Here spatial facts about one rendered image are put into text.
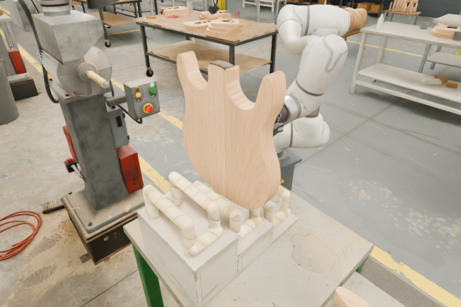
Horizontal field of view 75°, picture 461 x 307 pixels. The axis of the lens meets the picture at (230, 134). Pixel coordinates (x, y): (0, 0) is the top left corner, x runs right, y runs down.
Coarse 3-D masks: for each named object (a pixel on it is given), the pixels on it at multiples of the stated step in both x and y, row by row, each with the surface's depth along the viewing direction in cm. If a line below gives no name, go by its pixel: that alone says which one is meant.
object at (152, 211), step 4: (144, 196) 80; (148, 200) 80; (148, 204) 81; (152, 204) 81; (148, 208) 82; (152, 208) 82; (156, 208) 83; (148, 212) 83; (152, 212) 83; (156, 212) 84; (148, 216) 84; (152, 216) 83; (156, 216) 84
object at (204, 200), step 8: (176, 176) 83; (176, 184) 82; (184, 184) 81; (192, 184) 81; (184, 192) 81; (192, 192) 78; (200, 192) 78; (200, 200) 76; (208, 200) 75; (208, 208) 74; (216, 208) 74
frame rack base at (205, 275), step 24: (144, 216) 85; (192, 216) 85; (144, 240) 92; (168, 240) 78; (216, 240) 78; (168, 264) 83; (192, 264) 72; (216, 264) 77; (192, 288) 76; (216, 288) 82
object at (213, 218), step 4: (208, 212) 75; (212, 212) 74; (216, 212) 74; (208, 216) 76; (212, 216) 75; (216, 216) 75; (208, 220) 77; (212, 220) 75; (216, 220) 76; (208, 224) 78; (212, 224) 76; (216, 224) 76; (212, 228) 77; (216, 228) 77
